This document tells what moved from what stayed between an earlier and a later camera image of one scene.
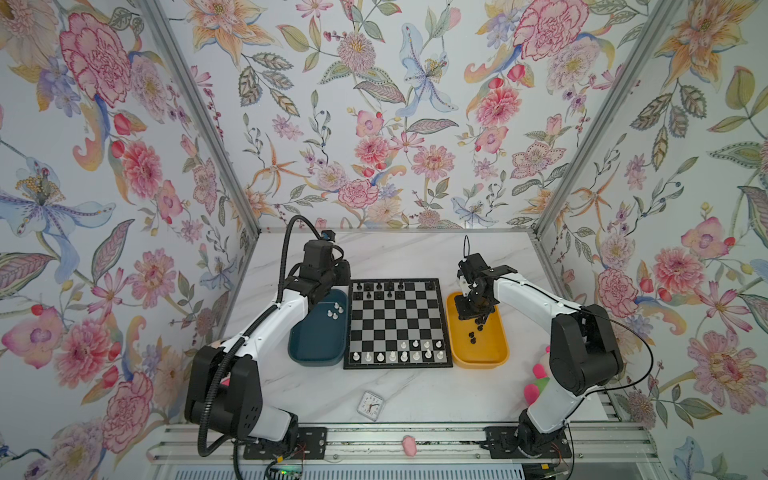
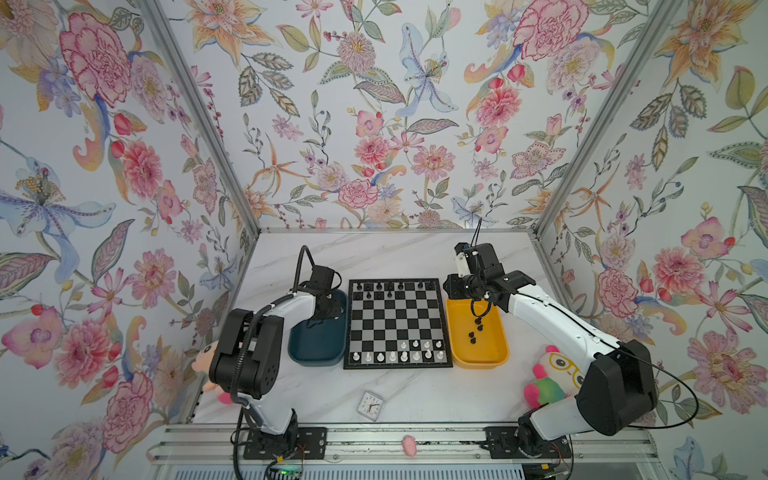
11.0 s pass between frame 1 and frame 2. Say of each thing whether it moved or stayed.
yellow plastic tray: stayed
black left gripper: moved
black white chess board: stayed
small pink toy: stayed
